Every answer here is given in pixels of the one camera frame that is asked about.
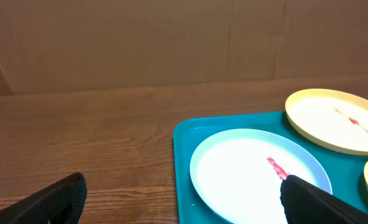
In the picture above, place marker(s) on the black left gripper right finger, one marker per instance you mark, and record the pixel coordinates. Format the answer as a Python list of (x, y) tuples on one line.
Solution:
[(305, 203)]

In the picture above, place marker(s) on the teal plastic tray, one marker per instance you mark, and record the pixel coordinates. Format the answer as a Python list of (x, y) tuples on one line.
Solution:
[(345, 171)]

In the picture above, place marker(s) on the light blue plate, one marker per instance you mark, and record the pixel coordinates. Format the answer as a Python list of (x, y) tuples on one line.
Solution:
[(238, 174)]

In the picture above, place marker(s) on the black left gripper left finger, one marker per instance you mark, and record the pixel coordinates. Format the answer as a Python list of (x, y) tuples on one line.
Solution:
[(59, 203)]

